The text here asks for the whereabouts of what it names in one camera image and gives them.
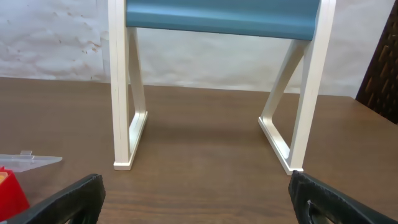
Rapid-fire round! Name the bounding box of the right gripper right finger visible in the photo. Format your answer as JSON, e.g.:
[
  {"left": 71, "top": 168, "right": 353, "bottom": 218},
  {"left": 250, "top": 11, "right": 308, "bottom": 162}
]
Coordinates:
[{"left": 288, "top": 170, "right": 398, "bottom": 224}]

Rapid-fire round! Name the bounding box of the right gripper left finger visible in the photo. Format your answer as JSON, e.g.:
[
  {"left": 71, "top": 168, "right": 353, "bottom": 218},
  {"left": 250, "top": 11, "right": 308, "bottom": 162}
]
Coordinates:
[{"left": 5, "top": 173, "right": 106, "bottom": 224}]

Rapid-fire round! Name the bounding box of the red and yellow tip box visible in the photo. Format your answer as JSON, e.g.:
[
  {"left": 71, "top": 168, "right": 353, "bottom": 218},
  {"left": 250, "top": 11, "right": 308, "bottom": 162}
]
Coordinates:
[{"left": 0, "top": 150, "right": 63, "bottom": 222}]

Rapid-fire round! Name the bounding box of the white and blue stand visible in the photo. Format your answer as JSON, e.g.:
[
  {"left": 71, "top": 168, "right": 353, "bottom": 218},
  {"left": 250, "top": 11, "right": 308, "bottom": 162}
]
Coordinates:
[{"left": 108, "top": 0, "right": 337, "bottom": 175}]

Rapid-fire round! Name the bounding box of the black pegboard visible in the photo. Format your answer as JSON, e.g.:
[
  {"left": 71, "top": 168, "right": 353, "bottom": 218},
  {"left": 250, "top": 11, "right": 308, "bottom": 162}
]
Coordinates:
[{"left": 355, "top": 0, "right": 398, "bottom": 125}]

